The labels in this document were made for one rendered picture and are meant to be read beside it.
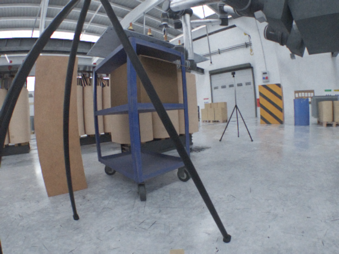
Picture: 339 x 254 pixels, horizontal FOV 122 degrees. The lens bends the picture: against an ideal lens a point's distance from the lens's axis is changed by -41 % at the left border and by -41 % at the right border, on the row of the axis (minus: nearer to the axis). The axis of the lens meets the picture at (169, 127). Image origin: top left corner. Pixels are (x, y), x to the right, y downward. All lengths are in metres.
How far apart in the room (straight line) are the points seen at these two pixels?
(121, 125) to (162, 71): 0.86
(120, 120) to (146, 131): 0.30
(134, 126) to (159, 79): 0.33
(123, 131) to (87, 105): 1.67
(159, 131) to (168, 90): 0.96
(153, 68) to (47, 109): 0.71
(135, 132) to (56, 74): 0.66
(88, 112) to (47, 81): 2.15
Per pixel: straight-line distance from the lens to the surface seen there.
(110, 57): 1.10
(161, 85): 0.96
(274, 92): 6.32
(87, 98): 3.21
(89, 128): 3.18
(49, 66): 1.15
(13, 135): 3.11
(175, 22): 2.37
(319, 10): 1.34
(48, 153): 1.10
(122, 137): 1.67
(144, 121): 1.69
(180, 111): 2.19
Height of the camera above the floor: 0.47
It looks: 4 degrees down
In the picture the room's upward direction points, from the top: 3 degrees counter-clockwise
